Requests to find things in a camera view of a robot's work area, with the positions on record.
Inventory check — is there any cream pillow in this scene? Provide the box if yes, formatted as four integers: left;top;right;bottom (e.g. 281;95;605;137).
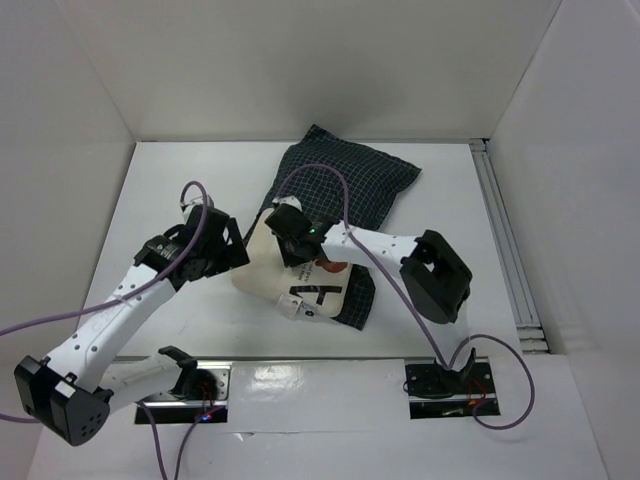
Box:
231;209;353;318

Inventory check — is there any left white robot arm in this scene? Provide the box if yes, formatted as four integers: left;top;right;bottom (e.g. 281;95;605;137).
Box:
14;205;249;446

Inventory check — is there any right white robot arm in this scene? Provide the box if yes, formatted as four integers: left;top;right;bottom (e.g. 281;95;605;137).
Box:
265;204;476;392

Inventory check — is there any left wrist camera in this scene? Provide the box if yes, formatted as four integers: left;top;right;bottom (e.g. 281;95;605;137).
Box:
179;195;215;216

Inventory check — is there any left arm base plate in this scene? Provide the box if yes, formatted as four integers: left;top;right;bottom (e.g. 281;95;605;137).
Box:
142;359;232;425

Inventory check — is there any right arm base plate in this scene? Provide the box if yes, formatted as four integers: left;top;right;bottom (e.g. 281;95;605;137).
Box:
403;360;500;420

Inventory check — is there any aluminium rail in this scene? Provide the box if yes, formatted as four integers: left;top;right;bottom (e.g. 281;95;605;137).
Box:
469;139;551;355

